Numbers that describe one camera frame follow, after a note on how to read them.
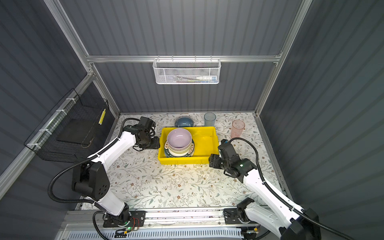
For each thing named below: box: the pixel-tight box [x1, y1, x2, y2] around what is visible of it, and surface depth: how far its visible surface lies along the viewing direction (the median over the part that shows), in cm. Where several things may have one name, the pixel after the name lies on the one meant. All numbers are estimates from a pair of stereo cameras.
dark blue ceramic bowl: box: [174, 116, 194, 127], surface depth 113 cm
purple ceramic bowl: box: [167, 128, 193, 151], surface depth 94 cm
